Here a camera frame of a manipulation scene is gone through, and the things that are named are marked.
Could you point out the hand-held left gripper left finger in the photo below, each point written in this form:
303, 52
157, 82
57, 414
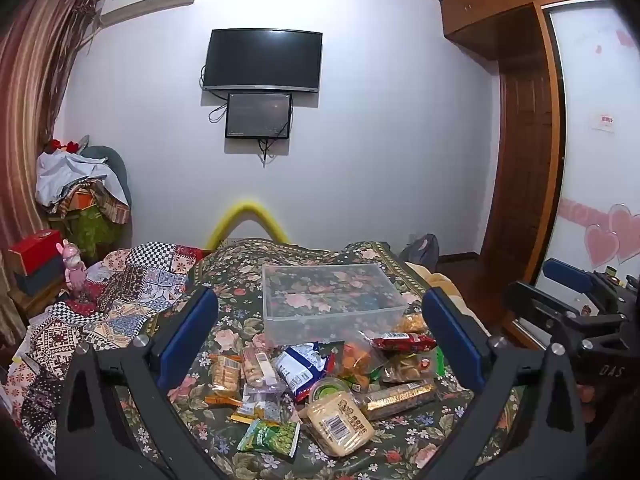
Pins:
192, 330

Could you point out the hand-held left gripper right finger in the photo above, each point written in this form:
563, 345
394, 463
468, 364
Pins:
450, 340

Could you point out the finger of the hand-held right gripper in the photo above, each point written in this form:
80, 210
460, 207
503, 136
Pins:
567, 275
540, 305

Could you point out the thin green snack packet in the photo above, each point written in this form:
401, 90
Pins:
440, 362

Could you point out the red snack packet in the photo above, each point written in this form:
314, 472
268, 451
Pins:
405, 342

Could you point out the clear packet with red label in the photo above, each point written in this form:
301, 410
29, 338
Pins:
412, 367

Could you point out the clear biscuit packet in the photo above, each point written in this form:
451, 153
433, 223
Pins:
258, 366

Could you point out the gold-wrapped biscuit packet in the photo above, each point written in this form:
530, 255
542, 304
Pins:
400, 399

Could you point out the blue white snack bag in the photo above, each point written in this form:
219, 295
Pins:
302, 367

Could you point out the clear plastic storage box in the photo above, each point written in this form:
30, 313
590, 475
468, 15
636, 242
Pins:
335, 305

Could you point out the green jelly cup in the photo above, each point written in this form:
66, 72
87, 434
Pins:
327, 389

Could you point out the clear bag of orange snacks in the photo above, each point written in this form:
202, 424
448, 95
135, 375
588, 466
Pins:
359, 360

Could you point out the pink heart stickers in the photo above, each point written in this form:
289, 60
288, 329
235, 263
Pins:
607, 240

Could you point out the tan cloth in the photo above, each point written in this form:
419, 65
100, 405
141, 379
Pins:
450, 285

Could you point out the dark floral blanket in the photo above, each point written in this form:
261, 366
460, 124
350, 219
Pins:
235, 280

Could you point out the patchwork quilt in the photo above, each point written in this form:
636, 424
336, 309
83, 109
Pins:
125, 285

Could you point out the dark grey bag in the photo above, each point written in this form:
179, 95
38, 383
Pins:
422, 252

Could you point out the small yellow-edged snack packet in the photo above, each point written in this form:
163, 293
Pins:
260, 407

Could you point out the green pea snack packet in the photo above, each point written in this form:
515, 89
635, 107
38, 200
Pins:
270, 437

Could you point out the pink toy figure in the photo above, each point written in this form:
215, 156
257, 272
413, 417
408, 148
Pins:
74, 267

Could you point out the yellow foam tube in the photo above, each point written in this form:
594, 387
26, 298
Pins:
245, 206

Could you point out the pale yellow snack tub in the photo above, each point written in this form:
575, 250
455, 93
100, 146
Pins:
340, 425

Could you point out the white red door sticker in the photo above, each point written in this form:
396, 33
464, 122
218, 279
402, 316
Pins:
603, 122

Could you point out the dark grey box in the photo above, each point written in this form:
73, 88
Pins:
42, 280

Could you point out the grey chair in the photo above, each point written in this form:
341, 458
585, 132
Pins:
117, 170

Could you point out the red box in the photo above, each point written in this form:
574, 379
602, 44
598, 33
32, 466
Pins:
35, 247

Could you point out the pile of clothes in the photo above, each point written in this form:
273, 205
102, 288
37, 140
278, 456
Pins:
75, 190

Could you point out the small black monitor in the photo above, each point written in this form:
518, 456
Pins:
257, 115

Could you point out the red artificial flowers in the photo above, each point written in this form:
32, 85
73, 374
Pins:
62, 145

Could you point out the wooden overhead cabinet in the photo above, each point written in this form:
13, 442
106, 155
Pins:
500, 20

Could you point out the striped brown curtain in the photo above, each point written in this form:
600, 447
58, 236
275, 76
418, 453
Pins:
30, 110

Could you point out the black wall television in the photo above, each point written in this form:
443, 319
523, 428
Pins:
262, 60

